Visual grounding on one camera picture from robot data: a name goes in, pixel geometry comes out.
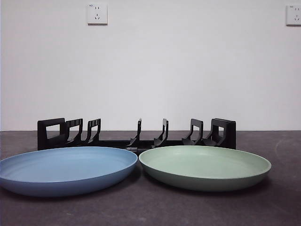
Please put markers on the blue round plate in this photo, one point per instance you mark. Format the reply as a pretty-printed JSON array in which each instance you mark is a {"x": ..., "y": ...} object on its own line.
[{"x": 68, "y": 169}]

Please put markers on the white wall socket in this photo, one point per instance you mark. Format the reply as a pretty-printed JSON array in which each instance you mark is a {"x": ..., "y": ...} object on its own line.
[
  {"x": 294, "y": 15},
  {"x": 97, "y": 14}
]

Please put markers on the green round plate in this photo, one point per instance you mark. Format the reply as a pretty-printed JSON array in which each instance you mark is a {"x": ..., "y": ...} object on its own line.
[{"x": 204, "y": 168}]

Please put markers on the black plastic plate rack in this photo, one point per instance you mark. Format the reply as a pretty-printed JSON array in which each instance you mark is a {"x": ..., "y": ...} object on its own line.
[{"x": 42, "y": 137}]

